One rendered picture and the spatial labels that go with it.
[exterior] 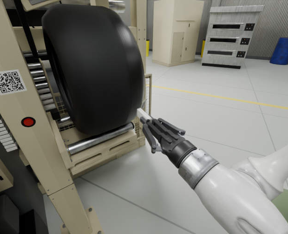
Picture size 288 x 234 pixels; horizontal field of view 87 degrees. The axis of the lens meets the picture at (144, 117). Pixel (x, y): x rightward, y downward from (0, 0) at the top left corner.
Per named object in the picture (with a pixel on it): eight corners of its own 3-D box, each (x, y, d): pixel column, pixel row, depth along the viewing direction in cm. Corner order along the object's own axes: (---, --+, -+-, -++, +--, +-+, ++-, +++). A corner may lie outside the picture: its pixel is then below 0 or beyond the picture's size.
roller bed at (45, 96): (22, 118, 92) (-3, 67, 76) (22, 108, 102) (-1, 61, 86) (58, 108, 101) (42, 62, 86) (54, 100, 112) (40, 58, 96)
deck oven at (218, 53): (199, 67, 558) (210, 6, 464) (202, 61, 642) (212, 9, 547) (242, 70, 511) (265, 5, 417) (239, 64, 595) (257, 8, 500)
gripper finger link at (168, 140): (170, 150, 44) (167, 152, 43) (147, 127, 51) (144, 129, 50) (173, 140, 42) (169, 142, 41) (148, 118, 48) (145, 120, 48)
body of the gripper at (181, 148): (203, 143, 39) (178, 123, 45) (180, 158, 35) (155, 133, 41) (195, 160, 44) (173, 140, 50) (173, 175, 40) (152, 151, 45)
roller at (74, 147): (68, 157, 69) (67, 153, 66) (65, 148, 71) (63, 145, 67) (133, 130, 86) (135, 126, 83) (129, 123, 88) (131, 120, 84)
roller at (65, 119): (56, 127, 89) (55, 124, 85) (54, 120, 90) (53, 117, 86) (111, 110, 106) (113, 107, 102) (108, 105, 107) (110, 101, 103)
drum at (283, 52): (285, 62, 619) (297, 37, 570) (290, 65, 573) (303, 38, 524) (267, 61, 641) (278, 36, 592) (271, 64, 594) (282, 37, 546)
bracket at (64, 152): (66, 169, 66) (59, 153, 60) (51, 126, 93) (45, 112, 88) (74, 166, 67) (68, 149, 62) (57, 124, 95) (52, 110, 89)
